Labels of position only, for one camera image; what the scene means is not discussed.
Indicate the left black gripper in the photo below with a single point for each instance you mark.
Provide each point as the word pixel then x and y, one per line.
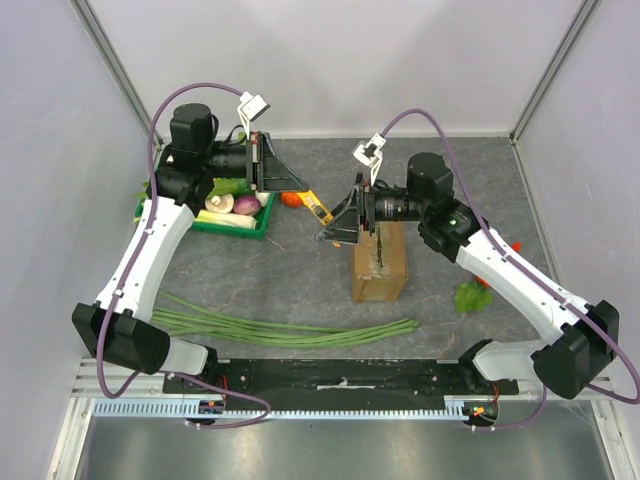
pixel 264 168

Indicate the white leek stalk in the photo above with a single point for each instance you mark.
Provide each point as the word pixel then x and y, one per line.
pixel 227 219

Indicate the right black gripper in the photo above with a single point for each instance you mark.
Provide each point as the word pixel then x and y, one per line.
pixel 366 210

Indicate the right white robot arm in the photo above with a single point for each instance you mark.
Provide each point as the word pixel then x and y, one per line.
pixel 569 354

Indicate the white mushroom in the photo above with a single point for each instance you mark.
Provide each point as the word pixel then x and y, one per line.
pixel 222 204

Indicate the brown cardboard express box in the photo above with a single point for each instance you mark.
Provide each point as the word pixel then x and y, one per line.
pixel 379 264

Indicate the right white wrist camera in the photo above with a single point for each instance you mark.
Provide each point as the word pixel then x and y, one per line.
pixel 370 155

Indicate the green lettuce leaf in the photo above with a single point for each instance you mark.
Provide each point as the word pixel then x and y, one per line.
pixel 472 297

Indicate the purple onion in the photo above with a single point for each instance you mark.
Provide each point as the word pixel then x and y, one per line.
pixel 247 205

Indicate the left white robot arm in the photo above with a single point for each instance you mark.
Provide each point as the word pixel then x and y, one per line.
pixel 116 326

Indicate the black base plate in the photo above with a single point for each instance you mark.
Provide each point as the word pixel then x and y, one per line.
pixel 273 378

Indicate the green long beans bunch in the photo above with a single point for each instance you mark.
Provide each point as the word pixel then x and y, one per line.
pixel 192 319

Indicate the yellow utility knife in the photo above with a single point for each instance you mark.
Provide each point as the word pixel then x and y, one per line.
pixel 316 207

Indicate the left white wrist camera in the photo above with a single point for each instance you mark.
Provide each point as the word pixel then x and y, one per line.
pixel 250 108

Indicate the white slotted cable duct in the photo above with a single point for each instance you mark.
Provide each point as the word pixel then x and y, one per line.
pixel 453 410

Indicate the green leafy vegetable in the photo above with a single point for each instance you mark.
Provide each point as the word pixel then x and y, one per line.
pixel 224 186

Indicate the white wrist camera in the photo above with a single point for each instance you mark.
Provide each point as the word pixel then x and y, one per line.
pixel 370 155
pixel 250 108

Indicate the green plastic tray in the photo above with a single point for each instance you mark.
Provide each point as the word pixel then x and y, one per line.
pixel 263 218

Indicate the orange toy pumpkin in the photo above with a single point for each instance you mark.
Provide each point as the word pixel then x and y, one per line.
pixel 291 200

